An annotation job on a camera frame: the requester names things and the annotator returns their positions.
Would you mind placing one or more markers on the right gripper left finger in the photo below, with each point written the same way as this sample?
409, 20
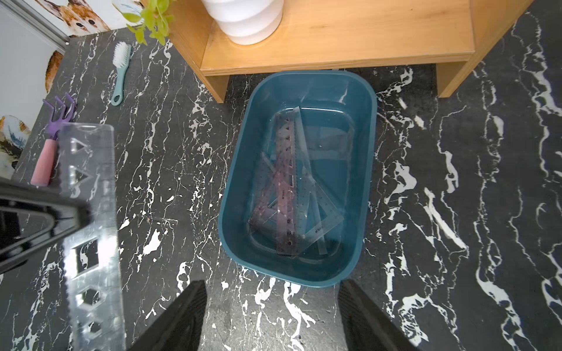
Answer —
180, 326

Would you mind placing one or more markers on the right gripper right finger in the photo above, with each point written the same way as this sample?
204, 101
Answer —
365, 326

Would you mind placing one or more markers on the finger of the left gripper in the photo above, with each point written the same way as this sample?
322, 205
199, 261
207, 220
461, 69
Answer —
24, 199
17, 250

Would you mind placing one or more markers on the clear straight stencil ruler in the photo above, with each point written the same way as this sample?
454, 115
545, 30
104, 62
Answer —
91, 255

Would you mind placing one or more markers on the smoky large triangle ruler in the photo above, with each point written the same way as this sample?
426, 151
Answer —
263, 216

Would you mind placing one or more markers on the teal plastic storage box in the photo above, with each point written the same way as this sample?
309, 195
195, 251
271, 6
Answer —
338, 111

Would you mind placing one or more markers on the clear plain straight ruler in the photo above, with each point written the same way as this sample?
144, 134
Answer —
306, 186

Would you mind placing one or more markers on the clear triangle set square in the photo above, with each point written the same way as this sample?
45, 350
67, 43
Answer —
330, 217

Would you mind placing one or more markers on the pink straight stencil ruler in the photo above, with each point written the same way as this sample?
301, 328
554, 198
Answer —
286, 236

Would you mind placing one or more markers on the purple pink garden rake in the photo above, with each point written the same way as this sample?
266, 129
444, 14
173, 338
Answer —
45, 164

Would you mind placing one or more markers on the teal cleaning brush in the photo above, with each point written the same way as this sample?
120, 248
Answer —
121, 62

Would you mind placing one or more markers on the potted flower white pot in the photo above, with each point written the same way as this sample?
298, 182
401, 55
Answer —
244, 22

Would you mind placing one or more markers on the wooden desk shelf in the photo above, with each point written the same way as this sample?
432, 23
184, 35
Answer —
319, 35

